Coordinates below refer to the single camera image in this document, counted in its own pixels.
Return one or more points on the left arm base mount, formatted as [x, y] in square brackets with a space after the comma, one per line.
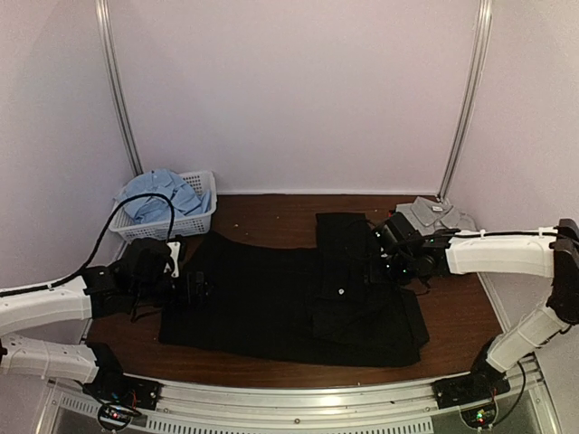
[121, 397]

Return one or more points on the aluminium frame post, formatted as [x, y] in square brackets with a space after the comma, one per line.
[479, 52]
[118, 98]

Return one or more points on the grey folded button shirt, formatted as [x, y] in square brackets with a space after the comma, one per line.
[428, 216]

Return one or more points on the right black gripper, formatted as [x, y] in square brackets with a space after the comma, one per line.
[376, 277]

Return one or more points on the white plastic basket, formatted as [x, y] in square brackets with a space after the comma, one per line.
[161, 203]

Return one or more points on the black long sleeve shirt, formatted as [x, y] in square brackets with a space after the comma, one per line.
[327, 305]

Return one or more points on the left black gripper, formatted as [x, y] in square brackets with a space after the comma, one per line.
[199, 297]

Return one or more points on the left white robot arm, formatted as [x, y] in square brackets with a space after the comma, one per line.
[82, 296]

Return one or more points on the right aluminium frame post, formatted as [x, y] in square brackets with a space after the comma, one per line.
[479, 52]

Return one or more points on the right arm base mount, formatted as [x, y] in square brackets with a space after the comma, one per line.
[475, 392]

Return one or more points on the left aluminium frame post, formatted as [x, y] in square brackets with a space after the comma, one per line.
[118, 98]

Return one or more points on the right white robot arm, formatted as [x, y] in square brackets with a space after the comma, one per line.
[530, 276]

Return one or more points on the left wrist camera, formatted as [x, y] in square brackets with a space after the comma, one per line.
[177, 247]

